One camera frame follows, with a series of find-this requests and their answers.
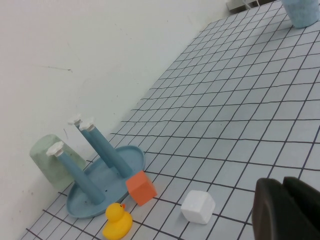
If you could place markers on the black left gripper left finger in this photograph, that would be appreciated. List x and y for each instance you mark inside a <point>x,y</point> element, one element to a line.
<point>270,210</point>

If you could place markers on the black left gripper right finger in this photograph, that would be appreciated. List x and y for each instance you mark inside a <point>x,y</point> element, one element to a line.
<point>307,195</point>

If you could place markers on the pale green plastic cup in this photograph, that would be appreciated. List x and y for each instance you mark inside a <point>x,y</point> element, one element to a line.
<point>42,155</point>

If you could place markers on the blue cup stand white caps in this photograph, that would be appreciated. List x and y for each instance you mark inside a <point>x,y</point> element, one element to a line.
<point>125,160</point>

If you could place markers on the light blue cup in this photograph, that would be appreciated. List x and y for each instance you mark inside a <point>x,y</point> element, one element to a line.
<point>302,12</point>

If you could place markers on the white foam cube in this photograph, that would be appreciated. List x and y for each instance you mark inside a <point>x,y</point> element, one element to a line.
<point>197,207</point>

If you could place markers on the white black-grid tablecloth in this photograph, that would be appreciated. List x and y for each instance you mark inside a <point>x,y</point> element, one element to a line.
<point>225,100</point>

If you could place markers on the orange foam cube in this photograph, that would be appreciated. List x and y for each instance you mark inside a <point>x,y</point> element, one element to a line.
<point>141,187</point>

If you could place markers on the yellow rubber duck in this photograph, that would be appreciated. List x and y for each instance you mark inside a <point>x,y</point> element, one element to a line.
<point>117,222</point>

